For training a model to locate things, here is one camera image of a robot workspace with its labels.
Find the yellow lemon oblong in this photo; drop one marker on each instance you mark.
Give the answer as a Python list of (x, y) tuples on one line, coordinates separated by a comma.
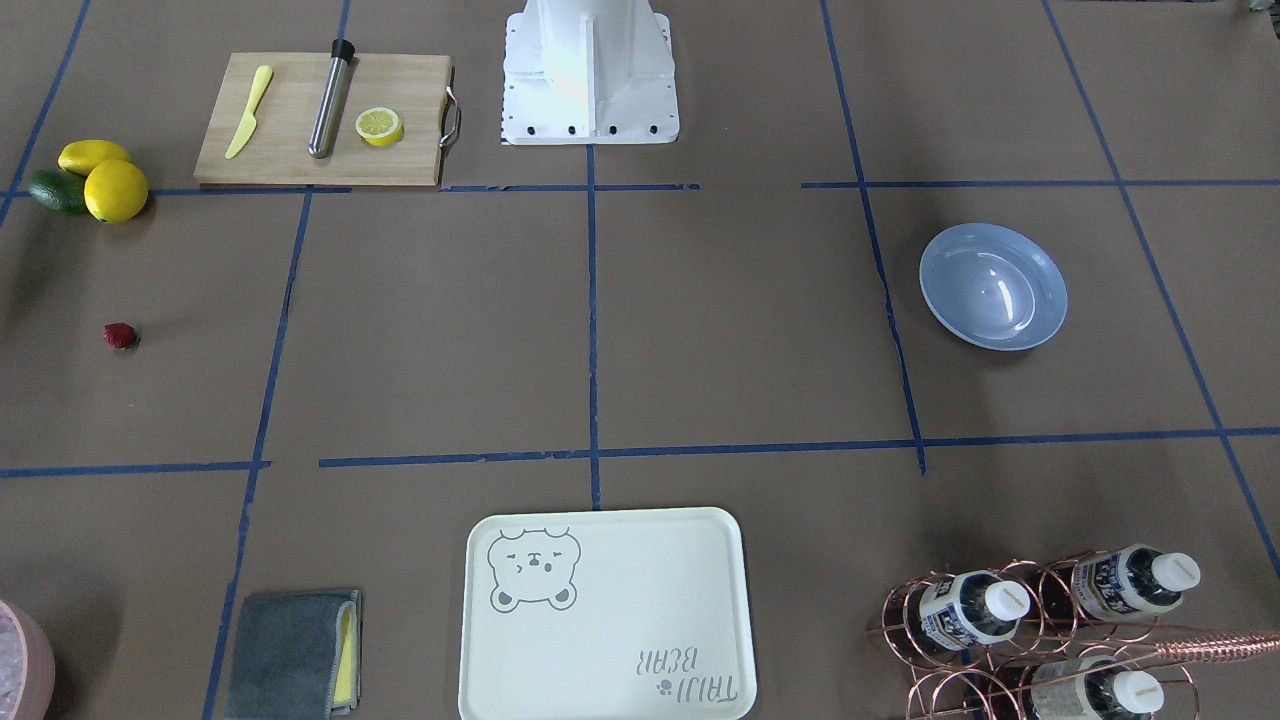
[(82, 156)]

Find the blue plate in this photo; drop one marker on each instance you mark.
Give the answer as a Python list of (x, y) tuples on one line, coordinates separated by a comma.
[(993, 287)]

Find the grey yellow folded cloth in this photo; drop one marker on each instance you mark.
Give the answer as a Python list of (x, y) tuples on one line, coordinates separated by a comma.
[(297, 656)]

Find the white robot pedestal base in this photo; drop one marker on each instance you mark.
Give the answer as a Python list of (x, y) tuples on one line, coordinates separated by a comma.
[(588, 73)]

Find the bottle with white cap lower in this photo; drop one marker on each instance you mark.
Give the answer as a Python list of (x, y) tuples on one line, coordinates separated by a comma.
[(1092, 687)]

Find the yellow plastic knife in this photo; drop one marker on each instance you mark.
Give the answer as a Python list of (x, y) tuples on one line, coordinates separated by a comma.
[(248, 121)]

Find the red strawberry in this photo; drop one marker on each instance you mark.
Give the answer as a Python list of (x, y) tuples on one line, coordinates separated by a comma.
[(120, 335)]

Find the bottle with white cap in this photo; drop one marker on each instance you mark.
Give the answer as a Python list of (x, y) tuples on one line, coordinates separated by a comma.
[(1137, 581), (978, 607), (1092, 687)]

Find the copper wire bottle rack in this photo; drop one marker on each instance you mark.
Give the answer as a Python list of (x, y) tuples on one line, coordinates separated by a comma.
[(997, 681)]

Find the steel cylinder with black cap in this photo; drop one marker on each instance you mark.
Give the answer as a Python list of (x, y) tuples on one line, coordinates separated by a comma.
[(338, 79)]

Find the yellow lemon round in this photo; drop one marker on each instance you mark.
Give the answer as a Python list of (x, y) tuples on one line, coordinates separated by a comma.
[(115, 191)]

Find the cream bear tray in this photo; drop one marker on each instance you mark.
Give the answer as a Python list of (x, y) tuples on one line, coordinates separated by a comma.
[(623, 614)]

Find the half lemon slice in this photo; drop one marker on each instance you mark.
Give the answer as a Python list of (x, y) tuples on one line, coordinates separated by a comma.
[(379, 127)]

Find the pink bowl with ice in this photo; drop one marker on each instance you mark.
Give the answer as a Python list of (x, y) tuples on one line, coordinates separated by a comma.
[(28, 666)]

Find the green avocado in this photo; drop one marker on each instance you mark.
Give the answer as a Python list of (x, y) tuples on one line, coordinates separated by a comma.
[(59, 190)]

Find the wooden cutting board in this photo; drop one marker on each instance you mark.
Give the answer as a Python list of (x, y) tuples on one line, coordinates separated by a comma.
[(274, 122)]

